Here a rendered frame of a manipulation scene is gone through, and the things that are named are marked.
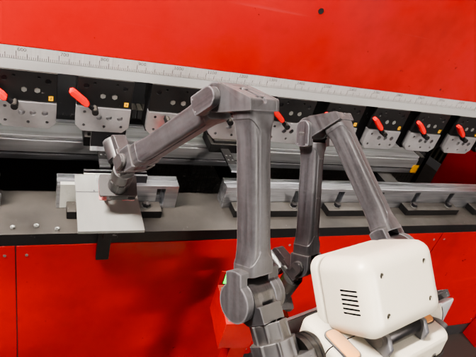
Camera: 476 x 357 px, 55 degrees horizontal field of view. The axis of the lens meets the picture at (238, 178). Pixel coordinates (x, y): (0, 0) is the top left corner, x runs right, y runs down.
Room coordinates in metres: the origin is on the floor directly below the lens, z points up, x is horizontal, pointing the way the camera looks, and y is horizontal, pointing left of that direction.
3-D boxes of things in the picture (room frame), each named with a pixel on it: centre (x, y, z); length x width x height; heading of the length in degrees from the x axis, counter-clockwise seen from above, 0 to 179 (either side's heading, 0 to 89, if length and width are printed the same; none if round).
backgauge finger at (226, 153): (1.54, 0.07, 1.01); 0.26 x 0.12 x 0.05; 28
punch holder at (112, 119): (1.17, 0.44, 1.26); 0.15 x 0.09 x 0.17; 118
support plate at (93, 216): (1.05, 0.35, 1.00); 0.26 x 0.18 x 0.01; 28
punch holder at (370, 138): (1.63, -0.45, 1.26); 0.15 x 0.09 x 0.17; 118
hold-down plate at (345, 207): (1.60, -0.50, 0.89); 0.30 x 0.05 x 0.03; 118
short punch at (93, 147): (1.19, 0.42, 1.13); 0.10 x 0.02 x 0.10; 118
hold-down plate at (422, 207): (1.78, -0.85, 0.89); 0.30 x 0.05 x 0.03; 118
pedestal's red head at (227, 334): (1.04, -0.16, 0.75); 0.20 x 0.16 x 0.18; 111
